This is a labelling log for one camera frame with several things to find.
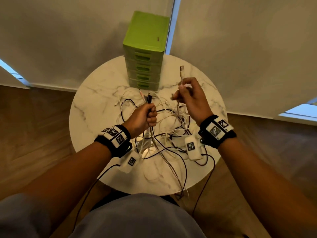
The person's left fingers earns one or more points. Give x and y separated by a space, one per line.
153 116

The person's left hand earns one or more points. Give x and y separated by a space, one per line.
138 120

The green plastic drawer cabinet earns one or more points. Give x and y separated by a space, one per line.
146 37

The black wristband with marker tags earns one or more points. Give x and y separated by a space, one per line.
216 131
116 140

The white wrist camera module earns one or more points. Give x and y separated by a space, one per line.
192 147
129 162

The person's right hand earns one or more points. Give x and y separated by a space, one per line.
197 104

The grey shirt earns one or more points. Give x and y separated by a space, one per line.
138 215

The person's left forearm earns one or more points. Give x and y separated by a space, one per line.
74 171

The person's right forearm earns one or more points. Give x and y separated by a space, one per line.
260 183

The person's right fingers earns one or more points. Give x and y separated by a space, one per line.
184 92

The white roller blind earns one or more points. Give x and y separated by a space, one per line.
247 47
74 34

